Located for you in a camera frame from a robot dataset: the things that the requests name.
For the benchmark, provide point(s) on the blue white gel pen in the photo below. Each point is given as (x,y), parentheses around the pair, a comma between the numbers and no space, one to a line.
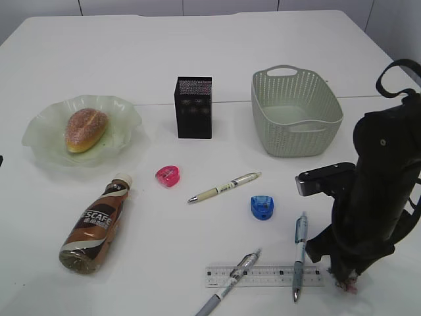
(301,229)

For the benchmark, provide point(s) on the clear plastic ruler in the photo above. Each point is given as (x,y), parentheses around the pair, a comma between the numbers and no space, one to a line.
(263,276)

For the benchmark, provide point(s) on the sugared bread roll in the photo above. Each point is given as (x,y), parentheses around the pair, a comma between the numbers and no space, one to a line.
(84,129)

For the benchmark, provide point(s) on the translucent green wavy plate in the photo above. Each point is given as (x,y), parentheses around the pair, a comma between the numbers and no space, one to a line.
(45,134)

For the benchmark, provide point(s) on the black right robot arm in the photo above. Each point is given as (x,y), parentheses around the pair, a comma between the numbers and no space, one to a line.
(388,142)

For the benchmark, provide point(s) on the brown Nescafe coffee bottle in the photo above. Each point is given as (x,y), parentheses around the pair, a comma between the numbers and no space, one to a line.
(87,245)

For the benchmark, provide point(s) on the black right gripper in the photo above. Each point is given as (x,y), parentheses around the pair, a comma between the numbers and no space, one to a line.
(368,219)

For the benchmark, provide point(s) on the black mesh pen holder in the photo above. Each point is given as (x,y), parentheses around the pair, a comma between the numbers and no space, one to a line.
(193,106)

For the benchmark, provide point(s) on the beige retractable pen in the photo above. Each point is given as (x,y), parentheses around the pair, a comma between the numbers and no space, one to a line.
(225,187)

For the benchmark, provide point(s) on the paper piece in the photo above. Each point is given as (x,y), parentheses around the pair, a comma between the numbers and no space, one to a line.
(348,285)

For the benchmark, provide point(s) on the pale green plastic basket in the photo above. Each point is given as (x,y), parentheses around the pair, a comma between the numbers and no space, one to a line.
(295,112)

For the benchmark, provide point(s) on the grey clear gel pen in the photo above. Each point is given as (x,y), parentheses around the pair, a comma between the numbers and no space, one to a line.
(234,277)

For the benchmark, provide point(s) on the blue pencil sharpener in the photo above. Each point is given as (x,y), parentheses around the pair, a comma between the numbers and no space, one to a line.
(262,207)

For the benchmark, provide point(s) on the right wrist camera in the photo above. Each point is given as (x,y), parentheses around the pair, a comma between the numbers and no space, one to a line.
(331,179)

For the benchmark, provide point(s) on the pink pencil sharpener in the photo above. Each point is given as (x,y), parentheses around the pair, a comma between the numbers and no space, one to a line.
(168,176)

